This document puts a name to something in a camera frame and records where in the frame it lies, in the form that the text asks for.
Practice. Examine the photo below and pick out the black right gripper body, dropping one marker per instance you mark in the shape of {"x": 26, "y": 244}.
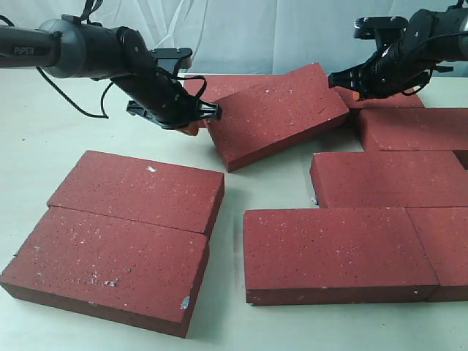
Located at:
{"x": 386, "y": 73}

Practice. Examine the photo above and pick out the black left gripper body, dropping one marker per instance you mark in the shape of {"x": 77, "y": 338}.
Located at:
{"x": 161, "y": 99}

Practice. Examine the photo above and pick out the red brick with white scuffs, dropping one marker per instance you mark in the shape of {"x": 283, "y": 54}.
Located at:
{"x": 134, "y": 273}

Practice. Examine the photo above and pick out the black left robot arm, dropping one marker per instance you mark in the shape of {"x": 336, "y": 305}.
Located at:
{"x": 69, "y": 48}

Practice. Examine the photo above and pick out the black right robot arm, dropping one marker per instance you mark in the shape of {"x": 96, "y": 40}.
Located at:
{"x": 407, "y": 54}

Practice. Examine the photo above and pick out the front large red brick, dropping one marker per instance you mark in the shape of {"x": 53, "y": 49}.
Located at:
{"x": 334, "y": 255}

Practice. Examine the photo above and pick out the white backdrop sheet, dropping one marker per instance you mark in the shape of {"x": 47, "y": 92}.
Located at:
{"x": 257, "y": 36}

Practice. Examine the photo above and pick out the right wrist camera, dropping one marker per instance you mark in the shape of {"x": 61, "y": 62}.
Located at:
{"x": 383, "y": 30}

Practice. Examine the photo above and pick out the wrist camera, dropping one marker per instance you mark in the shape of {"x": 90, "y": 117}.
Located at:
{"x": 172, "y": 60}
{"x": 383, "y": 30}

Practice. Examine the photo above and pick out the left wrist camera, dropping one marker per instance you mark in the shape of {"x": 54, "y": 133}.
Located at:
{"x": 172, "y": 60}

